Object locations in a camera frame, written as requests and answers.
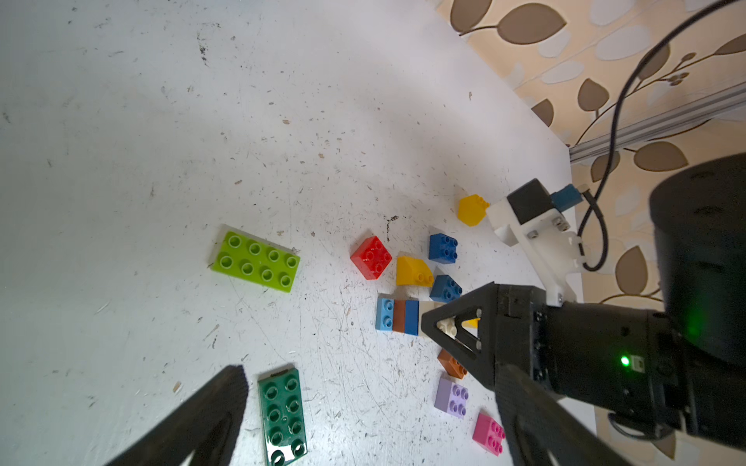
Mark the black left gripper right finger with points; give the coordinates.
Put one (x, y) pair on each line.
(539, 431)

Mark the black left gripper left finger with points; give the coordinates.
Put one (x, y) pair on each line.
(202, 431)

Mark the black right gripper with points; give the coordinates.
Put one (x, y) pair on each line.
(630, 362)

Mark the blue square lego brick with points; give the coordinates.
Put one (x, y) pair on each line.
(412, 317)

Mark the brown lego brick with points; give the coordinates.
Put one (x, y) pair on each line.
(399, 324)

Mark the light blue lego brick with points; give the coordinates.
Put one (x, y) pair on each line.
(385, 314)

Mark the blue lego brick middle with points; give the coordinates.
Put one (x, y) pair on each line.
(445, 289)

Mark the cream lego brick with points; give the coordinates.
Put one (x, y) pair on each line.
(447, 326)

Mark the pink lego brick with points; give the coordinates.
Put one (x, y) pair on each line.
(489, 434)

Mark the blue lego brick upper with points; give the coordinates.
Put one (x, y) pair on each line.
(443, 248)

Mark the orange lego brick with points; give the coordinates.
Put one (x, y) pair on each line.
(452, 367)

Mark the dark green long lego brick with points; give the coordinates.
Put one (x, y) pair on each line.
(282, 417)

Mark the yellow sloped lego brick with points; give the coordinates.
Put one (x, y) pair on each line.
(413, 272)

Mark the yellow sloped lego small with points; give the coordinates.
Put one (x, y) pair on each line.
(472, 210)

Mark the lilac lego brick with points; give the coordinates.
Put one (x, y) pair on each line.
(451, 398)

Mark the red lego brick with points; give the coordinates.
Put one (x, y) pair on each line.
(371, 258)

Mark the lime green long lego brick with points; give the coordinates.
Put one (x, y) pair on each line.
(254, 261)

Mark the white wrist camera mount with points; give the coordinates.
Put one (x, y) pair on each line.
(527, 217)

